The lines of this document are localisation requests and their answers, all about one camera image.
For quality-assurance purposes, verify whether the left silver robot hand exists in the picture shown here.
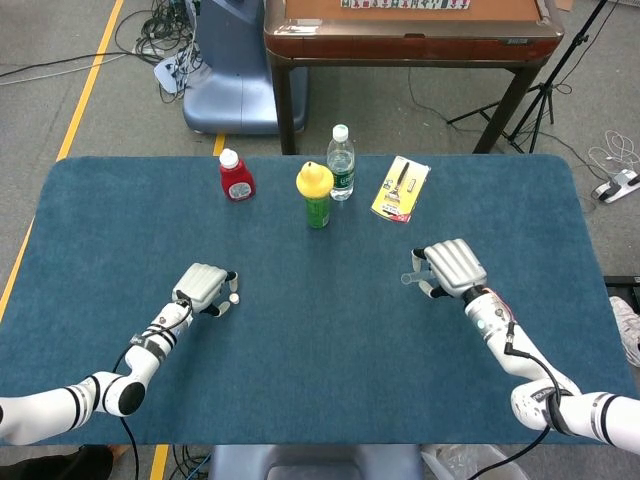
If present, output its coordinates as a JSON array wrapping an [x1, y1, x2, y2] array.
[[172, 263, 240, 318]]

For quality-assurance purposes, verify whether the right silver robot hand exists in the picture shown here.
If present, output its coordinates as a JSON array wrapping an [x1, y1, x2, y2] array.
[[410, 238, 489, 300]]

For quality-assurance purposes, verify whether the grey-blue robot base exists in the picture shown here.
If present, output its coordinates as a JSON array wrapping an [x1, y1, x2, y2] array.
[[207, 443, 426, 480]]

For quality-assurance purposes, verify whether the yellow razor blister pack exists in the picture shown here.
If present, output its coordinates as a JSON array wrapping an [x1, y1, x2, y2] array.
[[370, 155, 432, 225]]

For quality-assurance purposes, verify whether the red ketchup bottle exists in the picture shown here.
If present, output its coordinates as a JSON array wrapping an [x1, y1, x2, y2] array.
[[218, 148, 257, 203]]

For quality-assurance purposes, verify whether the blue table cloth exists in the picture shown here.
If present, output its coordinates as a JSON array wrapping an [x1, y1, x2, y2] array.
[[0, 154, 635, 447]]

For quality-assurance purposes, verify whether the green drink can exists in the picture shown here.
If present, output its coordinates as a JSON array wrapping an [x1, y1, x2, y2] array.
[[304, 192, 332, 230]]

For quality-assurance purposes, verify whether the clear plastic water bottle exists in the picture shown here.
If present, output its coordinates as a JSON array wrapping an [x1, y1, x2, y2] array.
[[326, 124, 357, 202]]

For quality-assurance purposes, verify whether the yellow pear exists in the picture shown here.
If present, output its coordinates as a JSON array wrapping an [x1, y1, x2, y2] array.
[[295, 161, 335, 200]]

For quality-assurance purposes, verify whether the black box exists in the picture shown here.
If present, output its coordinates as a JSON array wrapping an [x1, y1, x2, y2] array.
[[602, 273, 640, 301]]

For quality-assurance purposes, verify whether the black tripod stand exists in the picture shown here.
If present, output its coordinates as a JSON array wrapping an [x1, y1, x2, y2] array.
[[446, 0, 621, 155]]

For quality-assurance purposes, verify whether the clear plastic bag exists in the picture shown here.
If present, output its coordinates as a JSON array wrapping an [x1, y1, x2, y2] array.
[[419, 443, 526, 480]]

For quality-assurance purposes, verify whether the white power strip with cables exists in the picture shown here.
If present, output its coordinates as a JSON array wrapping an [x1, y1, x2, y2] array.
[[152, 52, 199, 96]]

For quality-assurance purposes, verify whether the brown mahjong table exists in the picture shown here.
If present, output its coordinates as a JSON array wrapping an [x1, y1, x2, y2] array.
[[263, 0, 566, 156]]

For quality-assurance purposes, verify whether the black bag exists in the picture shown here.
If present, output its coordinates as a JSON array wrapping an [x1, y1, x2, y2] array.
[[0, 444, 115, 480]]

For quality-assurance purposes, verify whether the face-up mahjong tile row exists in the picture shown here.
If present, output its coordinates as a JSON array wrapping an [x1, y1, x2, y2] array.
[[341, 0, 471, 10]]

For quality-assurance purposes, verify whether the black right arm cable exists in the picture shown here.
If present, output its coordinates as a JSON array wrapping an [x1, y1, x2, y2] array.
[[469, 322, 559, 480]]

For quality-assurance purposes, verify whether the blue-grey machine pedestal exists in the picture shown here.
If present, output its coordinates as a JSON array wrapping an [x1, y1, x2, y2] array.
[[182, 0, 309, 136]]

